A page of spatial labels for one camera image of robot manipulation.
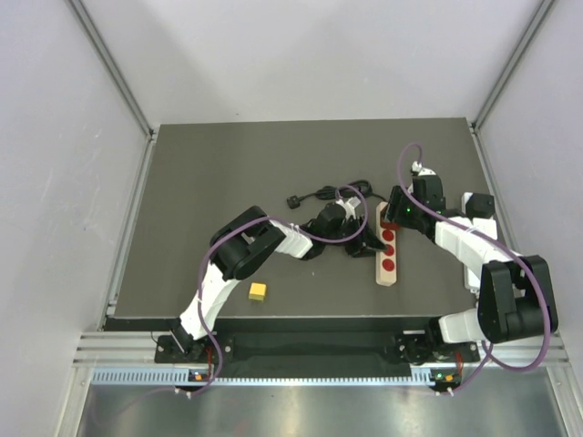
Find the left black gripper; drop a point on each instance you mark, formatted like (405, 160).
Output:
(364, 245)

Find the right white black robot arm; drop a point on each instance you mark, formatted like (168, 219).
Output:
(515, 294)

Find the white red power strip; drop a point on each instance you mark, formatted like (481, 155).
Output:
(385, 262)

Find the yellow USB charger plug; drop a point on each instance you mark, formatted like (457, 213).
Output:
(257, 291)

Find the black adapter on white strip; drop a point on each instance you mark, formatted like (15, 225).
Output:
(481, 206)

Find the red koi fish adapter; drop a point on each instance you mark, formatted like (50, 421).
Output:
(389, 225)

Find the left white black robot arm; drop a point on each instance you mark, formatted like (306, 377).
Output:
(240, 248)

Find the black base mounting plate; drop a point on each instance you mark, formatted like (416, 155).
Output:
(397, 347)

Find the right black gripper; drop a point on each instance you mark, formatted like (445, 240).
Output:
(393, 210)

